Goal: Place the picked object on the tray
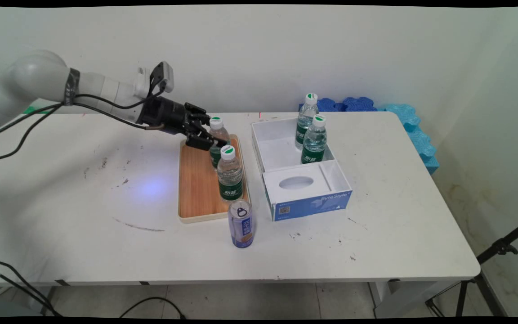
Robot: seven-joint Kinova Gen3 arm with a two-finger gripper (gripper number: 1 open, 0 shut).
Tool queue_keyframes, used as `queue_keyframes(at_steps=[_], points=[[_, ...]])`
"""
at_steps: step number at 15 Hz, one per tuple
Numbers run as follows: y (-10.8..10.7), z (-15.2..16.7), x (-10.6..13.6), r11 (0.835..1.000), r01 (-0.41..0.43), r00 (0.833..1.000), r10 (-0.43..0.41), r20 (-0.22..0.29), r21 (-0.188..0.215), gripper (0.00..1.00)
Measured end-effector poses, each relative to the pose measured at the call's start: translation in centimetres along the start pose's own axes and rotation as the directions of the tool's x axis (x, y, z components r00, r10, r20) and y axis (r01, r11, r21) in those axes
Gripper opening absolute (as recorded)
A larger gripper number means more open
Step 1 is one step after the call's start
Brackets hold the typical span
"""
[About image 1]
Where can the green label water bottle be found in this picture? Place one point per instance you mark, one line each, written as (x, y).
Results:
(218, 132)
(314, 144)
(305, 126)
(231, 184)

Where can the white table leg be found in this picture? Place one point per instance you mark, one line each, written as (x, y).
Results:
(403, 299)

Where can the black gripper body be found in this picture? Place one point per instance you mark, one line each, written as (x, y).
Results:
(164, 116)

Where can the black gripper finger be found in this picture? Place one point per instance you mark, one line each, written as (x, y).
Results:
(200, 141)
(198, 112)

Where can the dark blue foam piece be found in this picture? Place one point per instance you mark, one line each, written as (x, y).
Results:
(328, 105)
(359, 104)

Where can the blue white tissue box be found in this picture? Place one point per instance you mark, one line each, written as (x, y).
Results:
(313, 204)

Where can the blue drink can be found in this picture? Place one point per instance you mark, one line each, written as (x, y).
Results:
(241, 227)

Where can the light blue foam mat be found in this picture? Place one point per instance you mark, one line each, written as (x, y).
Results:
(416, 130)

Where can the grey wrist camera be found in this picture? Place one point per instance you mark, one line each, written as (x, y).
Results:
(165, 76)

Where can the wooden tray with cream rim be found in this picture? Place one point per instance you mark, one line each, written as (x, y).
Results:
(198, 189)

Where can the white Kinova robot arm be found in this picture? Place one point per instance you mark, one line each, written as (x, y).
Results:
(29, 81)

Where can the green tape piece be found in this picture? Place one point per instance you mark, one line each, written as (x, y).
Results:
(34, 110)

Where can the black tripod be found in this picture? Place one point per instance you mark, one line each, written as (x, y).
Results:
(495, 252)

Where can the white open box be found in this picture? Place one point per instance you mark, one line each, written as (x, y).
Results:
(277, 150)

